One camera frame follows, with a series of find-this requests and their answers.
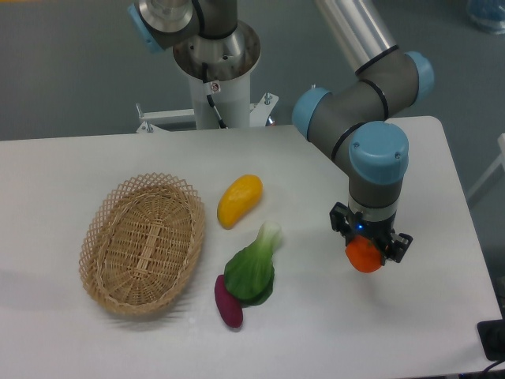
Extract purple sweet potato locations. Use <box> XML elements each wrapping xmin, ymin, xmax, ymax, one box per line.
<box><xmin>214</xmin><ymin>275</ymin><xmax>243</xmax><ymax>328</ymax></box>

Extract black cable on pedestal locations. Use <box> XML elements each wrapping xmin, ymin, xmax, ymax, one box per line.
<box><xmin>200</xmin><ymin>62</ymin><xmax>229</xmax><ymax>129</ymax></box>

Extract black device at table edge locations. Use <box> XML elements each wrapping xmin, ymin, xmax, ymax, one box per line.
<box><xmin>477</xmin><ymin>319</ymin><xmax>504</xmax><ymax>361</ymax></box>

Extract white frame at right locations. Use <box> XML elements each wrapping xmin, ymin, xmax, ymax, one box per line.
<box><xmin>466</xmin><ymin>133</ymin><xmax>504</xmax><ymax>207</ymax></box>

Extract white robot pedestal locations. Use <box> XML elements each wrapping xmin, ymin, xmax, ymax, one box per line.
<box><xmin>136</xmin><ymin>21</ymin><xmax>279</xmax><ymax>133</ymax></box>

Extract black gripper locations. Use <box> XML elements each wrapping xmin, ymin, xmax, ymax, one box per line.
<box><xmin>329</xmin><ymin>200</ymin><xmax>413</xmax><ymax>265</ymax></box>

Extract yellow mango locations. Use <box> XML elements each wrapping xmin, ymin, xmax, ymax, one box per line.
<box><xmin>217</xmin><ymin>174</ymin><xmax>263</xmax><ymax>229</ymax></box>

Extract orange fruit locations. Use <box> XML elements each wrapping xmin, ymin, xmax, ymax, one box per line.
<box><xmin>345</xmin><ymin>235</ymin><xmax>382</xmax><ymax>273</ymax></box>

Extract blue bag in background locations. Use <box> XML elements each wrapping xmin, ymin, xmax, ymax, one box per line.
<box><xmin>466</xmin><ymin>0</ymin><xmax>504</xmax><ymax>35</ymax></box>

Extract oval wicker basket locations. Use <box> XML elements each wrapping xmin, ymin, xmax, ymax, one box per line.
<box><xmin>79</xmin><ymin>173</ymin><xmax>205</xmax><ymax>316</ymax></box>

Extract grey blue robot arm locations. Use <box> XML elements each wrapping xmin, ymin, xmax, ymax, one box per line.
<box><xmin>128</xmin><ymin>1</ymin><xmax>434</xmax><ymax>272</ymax></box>

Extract green bok choy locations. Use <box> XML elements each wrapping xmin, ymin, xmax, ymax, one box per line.
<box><xmin>224</xmin><ymin>221</ymin><xmax>282</xmax><ymax>306</ymax></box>

